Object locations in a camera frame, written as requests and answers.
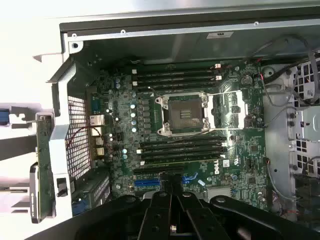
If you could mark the round coin battery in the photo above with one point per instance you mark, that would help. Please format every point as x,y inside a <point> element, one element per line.
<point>246,80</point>

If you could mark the silver chipset heatsink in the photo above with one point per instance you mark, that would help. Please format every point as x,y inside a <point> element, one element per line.
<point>218,193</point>

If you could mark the CPU socket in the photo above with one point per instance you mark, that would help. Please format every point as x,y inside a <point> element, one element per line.
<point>185,112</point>

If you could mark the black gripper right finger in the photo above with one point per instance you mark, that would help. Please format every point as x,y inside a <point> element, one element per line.
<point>200,220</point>

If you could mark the metal socket cover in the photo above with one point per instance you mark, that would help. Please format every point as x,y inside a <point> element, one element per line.
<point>225,110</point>

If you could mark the open black PC case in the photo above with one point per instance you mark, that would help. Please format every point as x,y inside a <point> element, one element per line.
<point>175,45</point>

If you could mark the black long expansion slot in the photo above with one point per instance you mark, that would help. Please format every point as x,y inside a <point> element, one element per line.
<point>150,171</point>

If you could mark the blue disk bracket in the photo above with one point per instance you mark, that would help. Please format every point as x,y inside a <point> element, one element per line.
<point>3,116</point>

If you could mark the metal disk bay cage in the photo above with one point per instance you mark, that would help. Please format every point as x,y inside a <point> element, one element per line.
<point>307,120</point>

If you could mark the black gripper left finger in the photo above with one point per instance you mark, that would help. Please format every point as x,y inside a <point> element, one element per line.
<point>160,212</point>

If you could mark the blue expansion slot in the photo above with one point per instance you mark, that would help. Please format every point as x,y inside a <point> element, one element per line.
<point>147,183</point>

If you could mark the green motherboard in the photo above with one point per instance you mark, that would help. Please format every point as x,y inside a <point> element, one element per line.
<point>250,150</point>

